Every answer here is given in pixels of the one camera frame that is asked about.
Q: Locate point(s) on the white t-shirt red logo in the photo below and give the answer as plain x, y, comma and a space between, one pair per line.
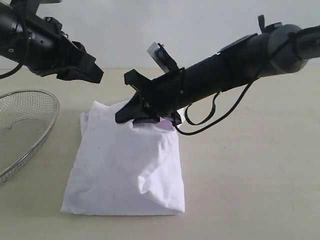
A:
124, 169

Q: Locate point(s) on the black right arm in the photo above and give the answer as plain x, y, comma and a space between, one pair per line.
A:
278, 50

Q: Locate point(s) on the silver wire mesh basket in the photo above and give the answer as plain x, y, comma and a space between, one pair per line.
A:
27, 118

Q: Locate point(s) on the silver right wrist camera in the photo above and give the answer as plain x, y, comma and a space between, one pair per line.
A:
161, 57

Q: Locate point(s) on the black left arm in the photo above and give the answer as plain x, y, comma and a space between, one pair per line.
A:
13, 31

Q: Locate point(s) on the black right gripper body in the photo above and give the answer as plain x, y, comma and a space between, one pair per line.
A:
160, 95

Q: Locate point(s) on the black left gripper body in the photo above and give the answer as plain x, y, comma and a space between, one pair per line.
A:
49, 47

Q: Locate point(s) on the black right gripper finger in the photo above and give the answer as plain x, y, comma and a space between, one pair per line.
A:
132, 110
146, 120

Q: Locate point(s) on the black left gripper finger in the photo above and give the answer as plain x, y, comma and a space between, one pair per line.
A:
79, 58
71, 73

